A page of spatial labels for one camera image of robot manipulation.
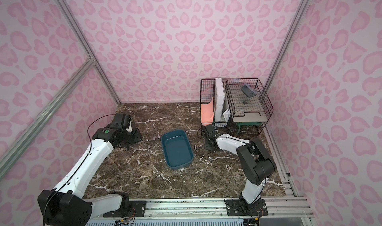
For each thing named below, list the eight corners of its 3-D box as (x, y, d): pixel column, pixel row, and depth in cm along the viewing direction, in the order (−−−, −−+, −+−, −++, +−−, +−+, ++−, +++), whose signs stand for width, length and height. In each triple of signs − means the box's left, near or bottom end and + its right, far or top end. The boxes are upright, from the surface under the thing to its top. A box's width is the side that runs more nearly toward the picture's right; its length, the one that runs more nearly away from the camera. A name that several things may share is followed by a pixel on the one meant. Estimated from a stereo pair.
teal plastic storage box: (168, 174, 86) (166, 170, 81) (161, 139, 101) (159, 134, 96) (196, 165, 89) (196, 161, 85) (185, 132, 104) (185, 127, 100)
